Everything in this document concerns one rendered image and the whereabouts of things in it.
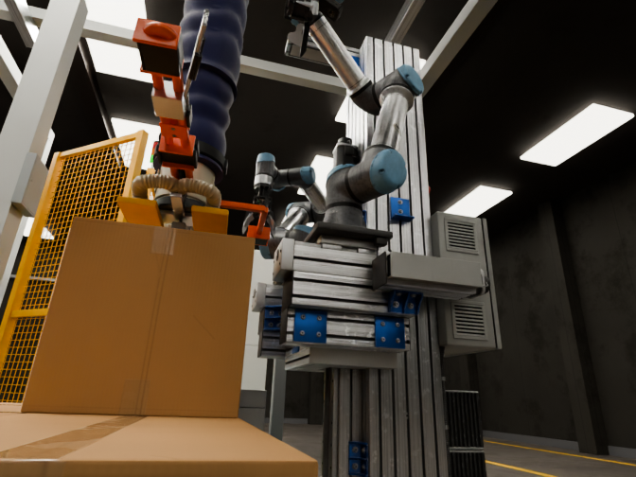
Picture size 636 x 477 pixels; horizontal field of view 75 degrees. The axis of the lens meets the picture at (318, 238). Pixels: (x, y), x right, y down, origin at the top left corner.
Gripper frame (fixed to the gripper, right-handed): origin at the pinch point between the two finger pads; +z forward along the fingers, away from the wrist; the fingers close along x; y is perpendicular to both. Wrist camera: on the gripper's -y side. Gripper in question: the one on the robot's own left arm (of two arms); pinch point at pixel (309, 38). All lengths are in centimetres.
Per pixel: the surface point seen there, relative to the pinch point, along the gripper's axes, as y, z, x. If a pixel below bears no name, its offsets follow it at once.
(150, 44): 33, 37, 24
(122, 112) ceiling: 155, -245, -411
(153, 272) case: 30, 69, -9
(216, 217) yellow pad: 18, 47, -24
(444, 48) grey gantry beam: -131, -158, -123
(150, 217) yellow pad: 36, 47, -31
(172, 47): 30, 37, 24
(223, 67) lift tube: 22.8, -10.7, -30.4
